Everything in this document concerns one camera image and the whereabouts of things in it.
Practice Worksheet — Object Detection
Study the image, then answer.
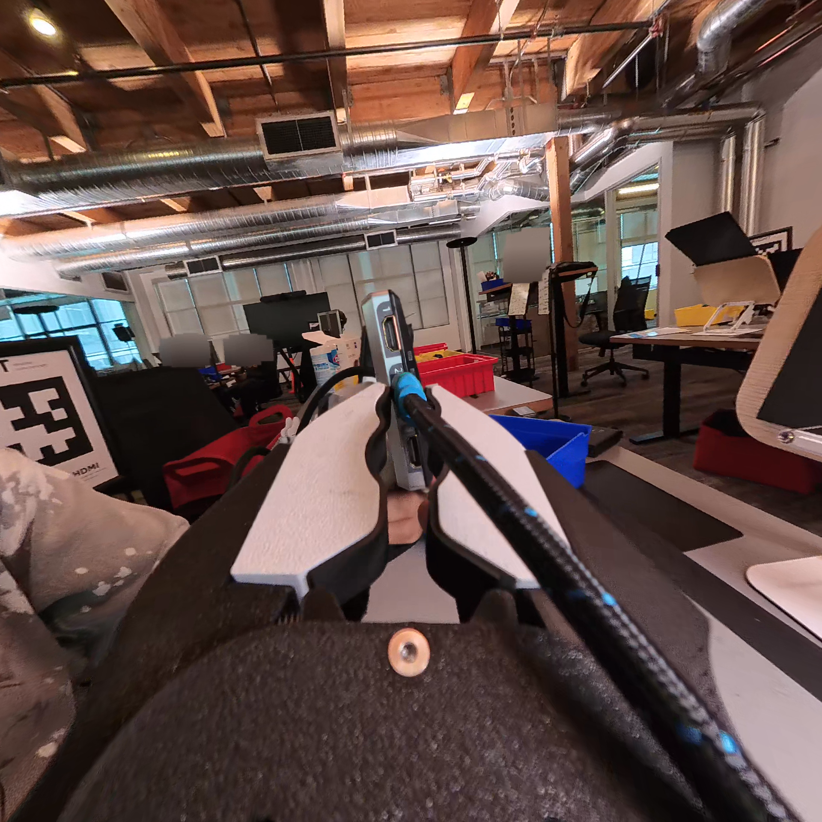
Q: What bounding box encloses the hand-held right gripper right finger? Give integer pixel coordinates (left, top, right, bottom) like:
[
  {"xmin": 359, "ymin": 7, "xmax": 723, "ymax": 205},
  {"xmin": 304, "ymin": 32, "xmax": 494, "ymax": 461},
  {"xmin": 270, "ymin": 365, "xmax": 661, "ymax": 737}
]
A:
[{"xmin": 427, "ymin": 383, "xmax": 570, "ymax": 590}]

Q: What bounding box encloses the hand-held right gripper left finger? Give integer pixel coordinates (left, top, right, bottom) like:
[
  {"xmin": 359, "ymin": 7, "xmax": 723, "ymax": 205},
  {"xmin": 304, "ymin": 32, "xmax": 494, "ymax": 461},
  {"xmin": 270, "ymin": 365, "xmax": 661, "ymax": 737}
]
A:
[{"xmin": 230, "ymin": 383, "xmax": 393, "ymax": 601}]

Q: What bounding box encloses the blue plastic bin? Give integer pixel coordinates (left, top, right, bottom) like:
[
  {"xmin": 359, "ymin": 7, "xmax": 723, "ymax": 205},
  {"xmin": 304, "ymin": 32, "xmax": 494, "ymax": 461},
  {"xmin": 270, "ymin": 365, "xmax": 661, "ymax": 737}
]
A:
[{"xmin": 488, "ymin": 414, "xmax": 592, "ymax": 489}]

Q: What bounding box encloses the black braided hdmi cable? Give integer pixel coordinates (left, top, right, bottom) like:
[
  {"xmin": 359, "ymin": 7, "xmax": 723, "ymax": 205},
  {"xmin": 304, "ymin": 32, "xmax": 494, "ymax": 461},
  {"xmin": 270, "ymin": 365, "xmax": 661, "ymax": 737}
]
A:
[{"xmin": 390, "ymin": 371, "xmax": 800, "ymax": 822}]

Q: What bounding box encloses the black multiport hub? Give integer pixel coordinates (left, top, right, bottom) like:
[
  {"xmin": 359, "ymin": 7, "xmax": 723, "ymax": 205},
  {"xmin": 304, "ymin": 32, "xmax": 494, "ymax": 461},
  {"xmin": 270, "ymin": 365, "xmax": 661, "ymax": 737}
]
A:
[{"xmin": 360, "ymin": 290, "xmax": 430, "ymax": 492}]

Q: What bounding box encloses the person's left forearm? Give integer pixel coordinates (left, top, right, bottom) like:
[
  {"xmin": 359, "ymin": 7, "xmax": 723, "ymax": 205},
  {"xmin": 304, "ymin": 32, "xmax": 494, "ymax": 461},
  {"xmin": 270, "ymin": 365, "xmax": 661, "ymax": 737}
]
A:
[{"xmin": 0, "ymin": 448, "xmax": 190, "ymax": 800}]

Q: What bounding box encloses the person's left hand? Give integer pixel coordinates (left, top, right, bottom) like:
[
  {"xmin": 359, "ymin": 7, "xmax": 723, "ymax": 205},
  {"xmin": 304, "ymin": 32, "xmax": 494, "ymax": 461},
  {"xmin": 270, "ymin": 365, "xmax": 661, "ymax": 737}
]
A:
[{"xmin": 387, "ymin": 494, "xmax": 431, "ymax": 545}]

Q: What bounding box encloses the red bag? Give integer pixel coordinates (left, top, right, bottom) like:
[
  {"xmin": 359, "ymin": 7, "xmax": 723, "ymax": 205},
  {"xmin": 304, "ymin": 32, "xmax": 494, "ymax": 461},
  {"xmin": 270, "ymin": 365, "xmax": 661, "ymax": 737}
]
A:
[{"xmin": 162, "ymin": 405, "xmax": 293, "ymax": 508}]

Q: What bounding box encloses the white wipes canister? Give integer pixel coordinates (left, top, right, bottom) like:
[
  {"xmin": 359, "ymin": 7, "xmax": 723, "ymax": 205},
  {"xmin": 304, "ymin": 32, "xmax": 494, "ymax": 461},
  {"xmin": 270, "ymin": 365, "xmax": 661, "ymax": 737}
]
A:
[{"xmin": 310, "ymin": 342, "xmax": 341, "ymax": 386}]

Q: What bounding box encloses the red plastic bin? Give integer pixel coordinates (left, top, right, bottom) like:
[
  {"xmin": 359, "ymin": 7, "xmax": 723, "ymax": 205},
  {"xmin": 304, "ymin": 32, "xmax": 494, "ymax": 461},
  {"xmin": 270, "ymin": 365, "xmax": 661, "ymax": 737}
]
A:
[{"xmin": 414, "ymin": 343, "xmax": 500, "ymax": 399}]

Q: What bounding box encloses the black office chair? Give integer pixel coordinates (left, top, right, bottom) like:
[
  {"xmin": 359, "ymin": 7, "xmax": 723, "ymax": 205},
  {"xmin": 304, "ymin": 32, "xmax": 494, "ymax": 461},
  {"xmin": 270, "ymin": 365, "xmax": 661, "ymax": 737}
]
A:
[
  {"xmin": 581, "ymin": 277, "xmax": 652, "ymax": 389},
  {"xmin": 96, "ymin": 369, "xmax": 238, "ymax": 515}
]

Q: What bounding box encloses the black monitor on stand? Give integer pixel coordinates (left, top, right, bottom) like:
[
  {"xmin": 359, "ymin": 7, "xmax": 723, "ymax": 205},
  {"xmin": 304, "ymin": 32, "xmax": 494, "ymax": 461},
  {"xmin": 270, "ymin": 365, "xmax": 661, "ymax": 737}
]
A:
[{"xmin": 243, "ymin": 292, "xmax": 331, "ymax": 386}]

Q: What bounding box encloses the black rack with blue bins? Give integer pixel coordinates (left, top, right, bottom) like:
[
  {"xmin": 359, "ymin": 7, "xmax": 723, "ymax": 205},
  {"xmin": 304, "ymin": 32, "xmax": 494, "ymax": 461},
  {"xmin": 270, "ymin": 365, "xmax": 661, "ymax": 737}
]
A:
[{"xmin": 478, "ymin": 273, "xmax": 537, "ymax": 383}]

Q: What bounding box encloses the wooden top office desk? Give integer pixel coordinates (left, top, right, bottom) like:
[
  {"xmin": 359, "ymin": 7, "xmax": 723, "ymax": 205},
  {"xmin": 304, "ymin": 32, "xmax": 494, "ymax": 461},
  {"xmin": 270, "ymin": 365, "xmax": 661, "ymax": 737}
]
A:
[{"xmin": 610, "ymin": 324, "xmax": 765, "ymax": 444}]

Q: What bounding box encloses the framed black white marker sign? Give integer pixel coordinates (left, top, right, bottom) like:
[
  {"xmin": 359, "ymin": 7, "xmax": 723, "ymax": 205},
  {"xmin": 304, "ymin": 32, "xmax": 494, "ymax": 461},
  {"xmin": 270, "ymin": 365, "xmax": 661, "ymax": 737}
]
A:
[{"xmin": 0, "ymin": 336, "xmax": 121, "ymax": 490}]

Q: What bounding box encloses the red storage box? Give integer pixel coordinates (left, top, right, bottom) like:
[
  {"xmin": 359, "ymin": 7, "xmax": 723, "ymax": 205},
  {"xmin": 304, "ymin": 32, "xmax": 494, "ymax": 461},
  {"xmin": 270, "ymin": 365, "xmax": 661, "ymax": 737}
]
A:
[{"xmin": 694, "ymin": 411, "xmax": 822, "ymax": 495}]

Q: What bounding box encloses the wooden pillar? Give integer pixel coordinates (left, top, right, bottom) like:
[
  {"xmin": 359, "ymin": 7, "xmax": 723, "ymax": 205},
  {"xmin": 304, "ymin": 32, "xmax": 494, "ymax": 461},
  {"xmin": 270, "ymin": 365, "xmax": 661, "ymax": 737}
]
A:
[{"xmin": 545, "ymin": 137, "xmax": 577, "ymax": 373}]

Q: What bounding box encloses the beige panel with black flap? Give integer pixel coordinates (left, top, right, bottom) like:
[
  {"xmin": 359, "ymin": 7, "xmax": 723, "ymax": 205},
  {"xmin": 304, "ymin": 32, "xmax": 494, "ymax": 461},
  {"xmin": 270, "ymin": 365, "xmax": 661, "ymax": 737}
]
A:
[{"xmin": 664, "ymin": 212, "xmax": 781, "ymax": 336}]

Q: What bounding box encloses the ceiling air vent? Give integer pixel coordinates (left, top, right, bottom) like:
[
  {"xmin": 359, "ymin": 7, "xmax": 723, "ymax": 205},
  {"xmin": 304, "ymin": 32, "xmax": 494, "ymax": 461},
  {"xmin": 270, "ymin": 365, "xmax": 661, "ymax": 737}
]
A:
[{"xmin": 257, "ymin": 110, "xmax": 343, "ymax": 161}]

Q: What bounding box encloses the black board with wooden edge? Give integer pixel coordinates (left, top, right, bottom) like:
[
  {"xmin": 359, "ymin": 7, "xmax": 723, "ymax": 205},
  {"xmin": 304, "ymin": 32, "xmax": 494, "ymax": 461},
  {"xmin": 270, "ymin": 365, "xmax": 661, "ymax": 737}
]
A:
[{"xmin": 735, "ymin": 228, "xmax": 822, "ymax": 463}]

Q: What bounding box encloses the black looped cable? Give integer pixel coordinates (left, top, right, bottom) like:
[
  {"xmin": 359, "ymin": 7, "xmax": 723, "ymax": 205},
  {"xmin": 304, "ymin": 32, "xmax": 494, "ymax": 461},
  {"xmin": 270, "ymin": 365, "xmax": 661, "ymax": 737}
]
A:
[{"xmin": 228, "ymin": 366, "xmax": 366, "ymax": 495}]

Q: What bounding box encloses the silver air duct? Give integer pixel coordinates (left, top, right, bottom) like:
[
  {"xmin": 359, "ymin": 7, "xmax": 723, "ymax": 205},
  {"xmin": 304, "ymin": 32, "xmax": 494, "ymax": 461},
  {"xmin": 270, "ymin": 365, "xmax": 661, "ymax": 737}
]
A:
[{"xmin": 0, "ymin": 103, "xmax": 765, "ymax": 277}]

